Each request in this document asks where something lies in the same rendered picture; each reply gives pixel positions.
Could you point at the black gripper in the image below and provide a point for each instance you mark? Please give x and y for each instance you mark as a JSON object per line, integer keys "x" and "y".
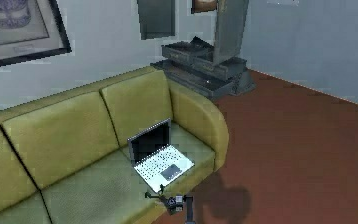
{"x": 171, "y": 203}

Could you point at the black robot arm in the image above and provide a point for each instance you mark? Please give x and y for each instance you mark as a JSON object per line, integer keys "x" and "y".
{"x": 189, "y": 210}

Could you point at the silver open laptop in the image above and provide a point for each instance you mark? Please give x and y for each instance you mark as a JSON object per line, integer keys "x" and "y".
{"x": 160, "y": 163}

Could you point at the green sofa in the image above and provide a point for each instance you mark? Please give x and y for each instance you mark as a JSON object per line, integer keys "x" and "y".
{"x": 70, "y": 133}

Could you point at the grey upright flat panel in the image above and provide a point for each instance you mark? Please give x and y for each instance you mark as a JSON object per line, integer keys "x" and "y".
{"x": 230, "y": 30}

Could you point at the grey framed wall picture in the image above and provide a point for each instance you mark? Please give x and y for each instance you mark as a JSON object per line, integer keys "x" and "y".
{"x": 157, "y": 18}

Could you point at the black framed wall picture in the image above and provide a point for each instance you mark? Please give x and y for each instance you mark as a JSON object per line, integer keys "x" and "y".
{"x": 58, "y": 36}

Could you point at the brown framed wall picture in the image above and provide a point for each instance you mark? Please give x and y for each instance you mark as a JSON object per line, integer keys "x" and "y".
{"x": 203, "y": 5}

